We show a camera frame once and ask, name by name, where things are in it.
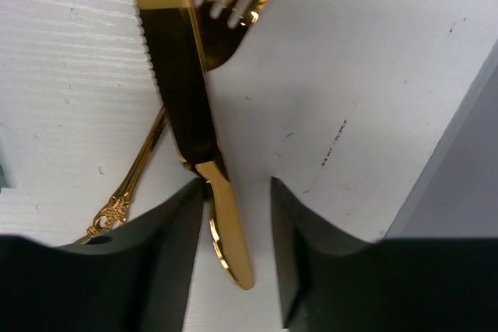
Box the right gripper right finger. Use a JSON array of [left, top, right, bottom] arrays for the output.
[[271, 178, 497, 331]]

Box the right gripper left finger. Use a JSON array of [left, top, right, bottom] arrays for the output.
[[1, 179, 204, 331]]

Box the gold knife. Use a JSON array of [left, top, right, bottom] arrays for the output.
[[135, 0, 254, 290]]

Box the gold fork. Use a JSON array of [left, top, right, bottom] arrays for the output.
[[75, 0, 268, 244]]

